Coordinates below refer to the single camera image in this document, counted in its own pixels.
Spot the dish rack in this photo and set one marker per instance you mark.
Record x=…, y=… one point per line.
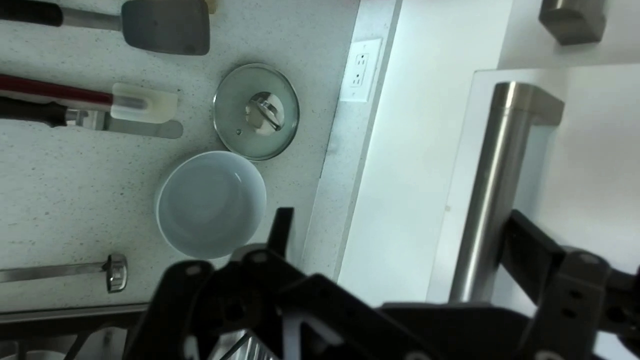
x=50, y=316

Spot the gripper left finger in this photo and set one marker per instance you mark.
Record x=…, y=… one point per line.
x=320, y=310

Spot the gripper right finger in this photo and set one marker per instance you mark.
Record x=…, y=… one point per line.
x=575, y=300

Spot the white cupboard door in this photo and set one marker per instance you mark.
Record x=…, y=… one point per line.
x=520, y=35
x=600, y=150

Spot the steel utensil with round end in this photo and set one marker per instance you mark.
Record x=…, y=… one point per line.
x=116, y=272

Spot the white wall cupboard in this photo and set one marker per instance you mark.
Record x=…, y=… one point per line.
x=600, y=150

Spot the pale blue bowl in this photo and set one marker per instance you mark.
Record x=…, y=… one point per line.
x=210, y=205

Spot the glass pot lid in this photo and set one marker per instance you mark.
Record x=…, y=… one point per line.
x=240, y=110

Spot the white wall socket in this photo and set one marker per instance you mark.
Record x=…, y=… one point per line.
x=361, y=70

